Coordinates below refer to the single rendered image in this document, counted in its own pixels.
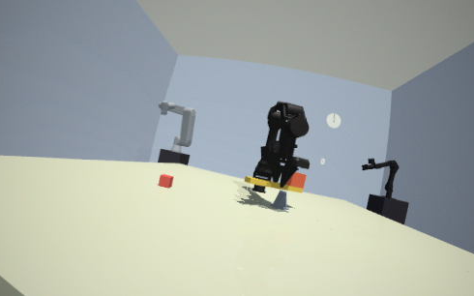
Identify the small red block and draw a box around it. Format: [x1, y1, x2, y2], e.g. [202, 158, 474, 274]
[158, 174, 173, 188]

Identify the yellow bar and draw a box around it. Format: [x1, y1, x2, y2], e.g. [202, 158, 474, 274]
[244, 172, 307, 193]

